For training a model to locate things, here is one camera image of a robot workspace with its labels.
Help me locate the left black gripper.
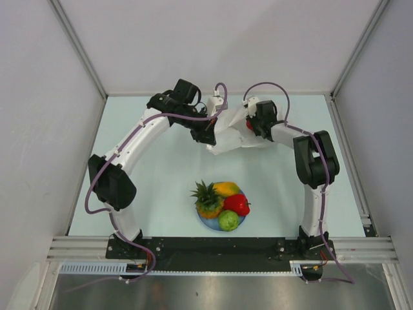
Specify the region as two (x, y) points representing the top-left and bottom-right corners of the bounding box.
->
(176, 107), (217, 146)

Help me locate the fake red wax apple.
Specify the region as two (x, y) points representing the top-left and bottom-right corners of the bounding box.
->
(246, 120), (253, 130)

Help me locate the white plastic bag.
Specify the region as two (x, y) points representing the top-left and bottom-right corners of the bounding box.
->
(206, 100), (292, 155)

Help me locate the fake mango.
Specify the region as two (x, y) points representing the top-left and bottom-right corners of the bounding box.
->
(213, 181), (240, 198)

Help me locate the fake pineapple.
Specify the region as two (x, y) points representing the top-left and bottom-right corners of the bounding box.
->
(191, 180), (223, 220)

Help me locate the fake red fruit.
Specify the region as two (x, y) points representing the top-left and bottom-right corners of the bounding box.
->
(224, 194), (250, 216)

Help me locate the fake green fruit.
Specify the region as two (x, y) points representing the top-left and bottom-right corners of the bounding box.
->
(218, 210), (239, 232)

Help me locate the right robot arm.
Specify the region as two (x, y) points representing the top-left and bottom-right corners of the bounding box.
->
(245, 96), (340, 259)

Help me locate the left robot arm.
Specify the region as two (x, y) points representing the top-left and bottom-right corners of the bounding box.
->
(87, 79), (228, 258)

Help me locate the blue plastic plate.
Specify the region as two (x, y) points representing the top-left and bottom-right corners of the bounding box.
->
(196, 191), (250, 232)

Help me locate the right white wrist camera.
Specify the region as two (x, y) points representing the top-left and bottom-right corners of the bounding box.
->
(243, 96), (260, 118)

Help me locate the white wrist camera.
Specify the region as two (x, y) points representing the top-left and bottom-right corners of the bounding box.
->
(206, 96), (228, 116)
(243, 96), (260, 118)

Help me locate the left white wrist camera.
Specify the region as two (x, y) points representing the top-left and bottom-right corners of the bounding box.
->
(206, 96), (228, 116)

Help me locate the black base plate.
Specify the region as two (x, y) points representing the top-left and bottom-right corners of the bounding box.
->
(105, 236), (337, 279)

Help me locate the white slotted cable duct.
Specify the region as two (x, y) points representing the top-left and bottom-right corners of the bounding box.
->
(60, 262), (303, 276)

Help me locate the aluminium frame rail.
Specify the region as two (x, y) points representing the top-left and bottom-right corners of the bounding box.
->
(46, 236), (398, 264)

